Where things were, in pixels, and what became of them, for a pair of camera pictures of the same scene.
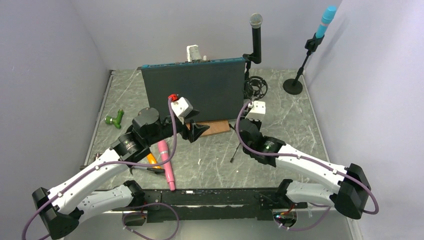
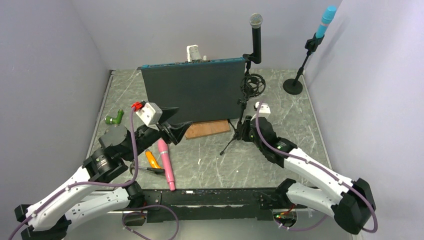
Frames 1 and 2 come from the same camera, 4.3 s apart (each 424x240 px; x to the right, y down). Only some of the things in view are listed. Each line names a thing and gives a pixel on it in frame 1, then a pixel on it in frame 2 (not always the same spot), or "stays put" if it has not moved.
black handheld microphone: x=256 y=20 stays put
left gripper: x=192 y=134 → x=177 y=131
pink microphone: x=163 y=148 stays put
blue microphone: x=327 y=17 stays put
